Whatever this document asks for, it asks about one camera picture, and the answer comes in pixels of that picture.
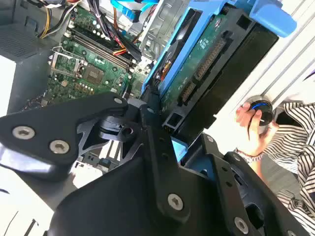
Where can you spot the hard disk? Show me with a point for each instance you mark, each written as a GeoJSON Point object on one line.
{"type": "Point", "coordinates": [197, 61]}

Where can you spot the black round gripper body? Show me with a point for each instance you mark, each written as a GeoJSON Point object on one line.
{"type": "Point", "coordinates": [118, 204]}

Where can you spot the person's hand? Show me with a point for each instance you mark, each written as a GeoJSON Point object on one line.
{"type": "Point", "coordinates": [256, 145]}

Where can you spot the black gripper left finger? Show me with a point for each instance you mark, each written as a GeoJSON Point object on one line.
{"type": "Point", "coordinates": [44, 123]}

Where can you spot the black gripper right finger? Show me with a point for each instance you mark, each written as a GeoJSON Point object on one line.
{"type": "Point", "coordinates": [246, 177]}

